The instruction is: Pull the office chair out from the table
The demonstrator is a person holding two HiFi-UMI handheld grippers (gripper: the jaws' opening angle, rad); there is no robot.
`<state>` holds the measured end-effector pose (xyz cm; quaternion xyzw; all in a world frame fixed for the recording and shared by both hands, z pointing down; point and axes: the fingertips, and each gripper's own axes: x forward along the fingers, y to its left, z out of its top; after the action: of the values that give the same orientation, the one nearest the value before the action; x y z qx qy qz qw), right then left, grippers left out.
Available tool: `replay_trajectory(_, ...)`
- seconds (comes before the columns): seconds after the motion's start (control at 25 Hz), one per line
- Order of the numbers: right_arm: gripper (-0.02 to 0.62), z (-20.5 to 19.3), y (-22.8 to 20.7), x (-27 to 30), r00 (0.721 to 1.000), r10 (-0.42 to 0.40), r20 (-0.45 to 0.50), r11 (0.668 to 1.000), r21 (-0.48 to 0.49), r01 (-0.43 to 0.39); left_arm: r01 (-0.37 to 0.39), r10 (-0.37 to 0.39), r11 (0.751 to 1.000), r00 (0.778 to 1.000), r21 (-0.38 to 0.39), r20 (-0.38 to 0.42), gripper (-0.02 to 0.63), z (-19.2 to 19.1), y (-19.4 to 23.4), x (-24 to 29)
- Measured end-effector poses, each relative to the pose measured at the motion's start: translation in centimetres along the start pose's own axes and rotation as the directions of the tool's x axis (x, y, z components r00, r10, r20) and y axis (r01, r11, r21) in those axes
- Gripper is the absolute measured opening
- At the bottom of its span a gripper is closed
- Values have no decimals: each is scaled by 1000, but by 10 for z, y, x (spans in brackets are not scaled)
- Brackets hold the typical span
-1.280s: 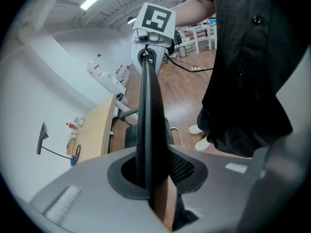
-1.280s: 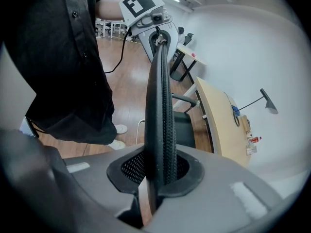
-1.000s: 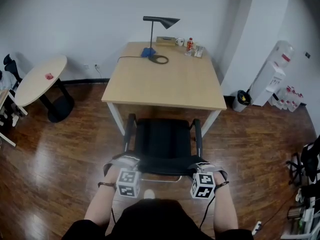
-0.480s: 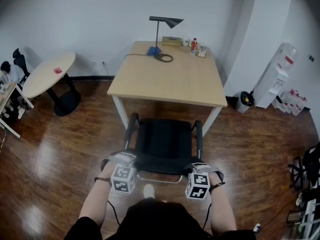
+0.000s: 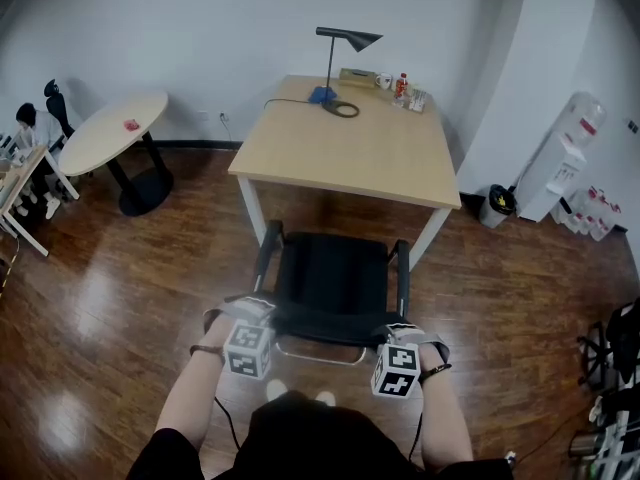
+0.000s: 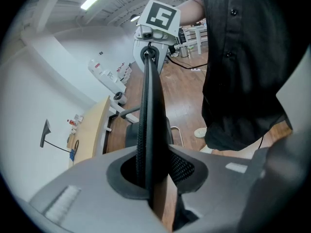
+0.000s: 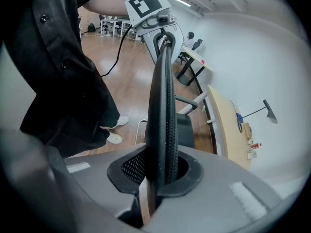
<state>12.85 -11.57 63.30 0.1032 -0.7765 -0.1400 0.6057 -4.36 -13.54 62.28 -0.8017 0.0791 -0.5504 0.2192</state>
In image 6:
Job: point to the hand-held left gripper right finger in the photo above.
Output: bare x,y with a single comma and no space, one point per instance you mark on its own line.
218,190

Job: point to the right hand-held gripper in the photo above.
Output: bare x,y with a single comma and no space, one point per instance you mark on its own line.
160,16

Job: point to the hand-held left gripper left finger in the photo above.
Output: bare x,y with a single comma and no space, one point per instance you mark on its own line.
97,203

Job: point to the black mesh chair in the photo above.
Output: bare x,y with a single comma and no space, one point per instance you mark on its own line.
151,105

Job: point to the person's right forearm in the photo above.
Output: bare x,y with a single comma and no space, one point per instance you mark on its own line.
193,11

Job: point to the row of clear water jugs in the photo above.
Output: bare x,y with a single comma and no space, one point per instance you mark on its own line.
124,71

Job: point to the steel pedal bin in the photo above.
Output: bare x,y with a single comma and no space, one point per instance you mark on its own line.
184,51

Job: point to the black pendant lamp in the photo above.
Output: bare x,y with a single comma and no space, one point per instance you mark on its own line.
134,18

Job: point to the person's white shoe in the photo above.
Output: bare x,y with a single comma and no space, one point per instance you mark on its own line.
206,149
200,132

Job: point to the white power strip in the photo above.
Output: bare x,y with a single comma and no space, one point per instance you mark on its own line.
196,69

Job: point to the white slatted table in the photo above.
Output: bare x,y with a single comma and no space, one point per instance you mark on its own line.
195,33

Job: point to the grey waste bin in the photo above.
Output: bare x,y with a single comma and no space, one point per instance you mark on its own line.
120,98

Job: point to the blue cloth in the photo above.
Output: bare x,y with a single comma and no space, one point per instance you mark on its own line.
72,154

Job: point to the clear dispenser water jug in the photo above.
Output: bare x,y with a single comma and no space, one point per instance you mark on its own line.
94,66

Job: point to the wooden tissue box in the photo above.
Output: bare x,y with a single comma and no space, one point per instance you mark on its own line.
71,141

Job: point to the light wooden desk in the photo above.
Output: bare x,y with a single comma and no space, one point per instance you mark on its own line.
90,130

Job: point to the red label drink bottle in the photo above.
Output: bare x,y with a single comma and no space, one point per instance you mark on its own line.
71,122

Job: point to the black desk lamp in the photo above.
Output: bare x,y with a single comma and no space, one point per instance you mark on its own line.
46,130

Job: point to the person's black shirt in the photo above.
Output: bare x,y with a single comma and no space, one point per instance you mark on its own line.
243,69

